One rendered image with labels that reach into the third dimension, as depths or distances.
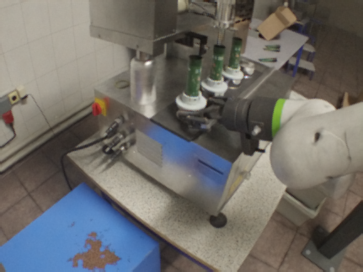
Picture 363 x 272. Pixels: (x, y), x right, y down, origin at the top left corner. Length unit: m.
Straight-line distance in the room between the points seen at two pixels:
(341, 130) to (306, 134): 0.05
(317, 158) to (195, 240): 0.49
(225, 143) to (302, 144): 0.30
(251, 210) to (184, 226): 0.23
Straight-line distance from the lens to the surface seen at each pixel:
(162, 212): 0.78
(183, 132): 0.59
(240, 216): 0.81
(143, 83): 0.66
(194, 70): 0.56
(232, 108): 0.53
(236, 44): 0.74
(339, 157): 0.33
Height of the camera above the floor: 1.42
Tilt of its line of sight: 41 degrees down
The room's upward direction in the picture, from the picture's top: 5 degrees clockwise
